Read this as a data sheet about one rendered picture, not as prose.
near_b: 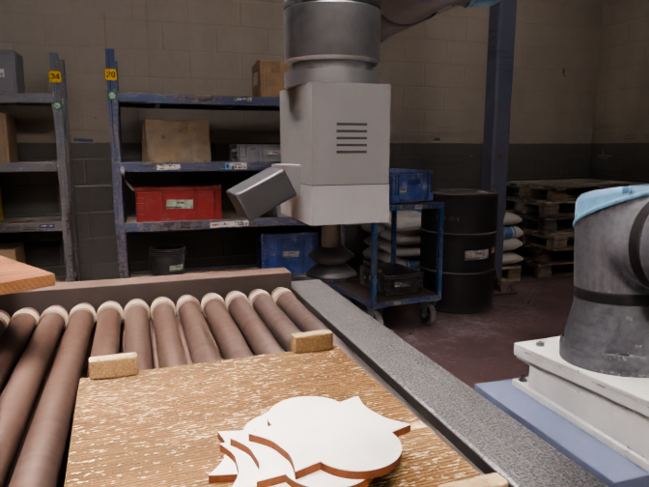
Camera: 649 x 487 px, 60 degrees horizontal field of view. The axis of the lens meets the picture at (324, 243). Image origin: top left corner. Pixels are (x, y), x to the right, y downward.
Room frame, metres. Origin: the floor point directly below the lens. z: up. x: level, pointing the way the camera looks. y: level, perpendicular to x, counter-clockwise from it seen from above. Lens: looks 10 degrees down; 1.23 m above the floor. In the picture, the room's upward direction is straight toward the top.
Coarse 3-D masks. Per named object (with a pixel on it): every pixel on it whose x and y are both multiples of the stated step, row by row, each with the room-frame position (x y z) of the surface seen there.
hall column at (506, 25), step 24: (504, 0) 4.64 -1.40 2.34; (504, 24) 4.64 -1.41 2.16; (504, 48) 4.65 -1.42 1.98; (504, 72) 4.65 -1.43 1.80; (504, 96) 4.66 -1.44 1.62; (504, 120) 4.66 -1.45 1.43; (504, 144) 4.66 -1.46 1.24; (504, 168) 4.67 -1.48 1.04; (504, 192) 4.67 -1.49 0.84; (504, 288) 4.69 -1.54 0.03
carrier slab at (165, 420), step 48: (96, 384) 0.66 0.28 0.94; (144, 384) 0.66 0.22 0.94; (192, 384) 0.66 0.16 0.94; (240, 384) 0.66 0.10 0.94; (288, 384) 0.66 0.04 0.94; (336, 384) 0.66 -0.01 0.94; (96, 432) 0.54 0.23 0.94; (144, 432) 0.54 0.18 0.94; (192, 432) 0.54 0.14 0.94; (432, 432) 0.54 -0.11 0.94; (96, 480) 0.45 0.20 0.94; (144, 480) 0.45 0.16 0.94; (192, 480) 0.45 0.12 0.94; (384, 480) 0.45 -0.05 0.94; (432, 480) 0.45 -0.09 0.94
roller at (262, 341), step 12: (228, 300) 1.13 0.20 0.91; (240, 300) 1.10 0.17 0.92; (240, 312) 1.03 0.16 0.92; (252, 312) 1.02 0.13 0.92; (240, 324) 0.99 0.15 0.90; (252, 324) 0.95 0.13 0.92; (264, 324) 0.96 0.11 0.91; (252, 336) 0.90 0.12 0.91; (264, 336) 0.88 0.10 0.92; (252, 348) 0.89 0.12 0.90; (264, 348) 0.84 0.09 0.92; (276, 348) 0.83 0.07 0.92
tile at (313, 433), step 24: (288, 408) 0.52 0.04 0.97; (312, 408) 0.52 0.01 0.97; (336, 408) 0.52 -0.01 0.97; (360, 408) 0.52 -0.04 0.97; (264, 432) 0.48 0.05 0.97; (288, 432) 0.48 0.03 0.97; (312, 432) 0.48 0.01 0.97; (336, 432) 0.48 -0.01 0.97; (360, 432) 0.48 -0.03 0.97; (384, 432) 0.48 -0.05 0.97; (408, 432) 0.49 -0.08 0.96; (288, 456) 0.44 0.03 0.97; (312, 456) 0.44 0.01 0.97; (336, 456) 0.44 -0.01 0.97; (360, 456) 0.44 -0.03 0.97; (384, 456) 0.44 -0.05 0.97
